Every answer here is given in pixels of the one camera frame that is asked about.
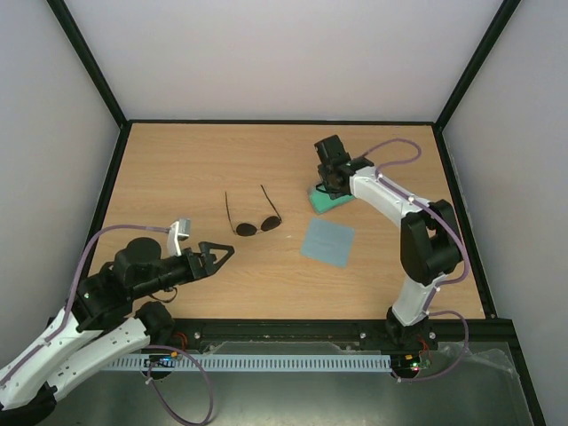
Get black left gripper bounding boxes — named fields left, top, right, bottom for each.
left=132, top=241, right=236, bottom=299

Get grey felt glasses case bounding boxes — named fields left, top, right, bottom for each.
left=307, top=186, right=354, bottom=215

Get black round sunglasses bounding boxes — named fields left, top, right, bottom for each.
left=224, top=185, right=283, bottom=238

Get blue cleaning cloth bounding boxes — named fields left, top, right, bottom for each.
left=301, top=218, right=355, bottom=268

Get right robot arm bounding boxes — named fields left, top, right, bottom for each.
left=312, top=135, right=469, bottom=349

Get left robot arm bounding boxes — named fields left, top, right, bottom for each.
left=1, top=237, right=234, bottom=425

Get left green circuit board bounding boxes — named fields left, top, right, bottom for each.
left=148, top=351, right=183, bottom=365

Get green circuit board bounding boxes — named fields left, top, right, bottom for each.
left=401, top=350, right=432, bottom=372
left=148, top=351, right=183, bottom=365

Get right green circuit board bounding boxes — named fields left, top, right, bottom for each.
left=401, top=350, right=432, bottom=372

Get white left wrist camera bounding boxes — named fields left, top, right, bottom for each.
left=166, top=218, right=191, bottom=256

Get light blue slotted cable duct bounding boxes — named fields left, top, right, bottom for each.
left=104, top=353, right=391, bottom=373

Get black aluminium frame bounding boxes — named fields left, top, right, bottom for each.
left=9, top=0, right=548, bottom=426

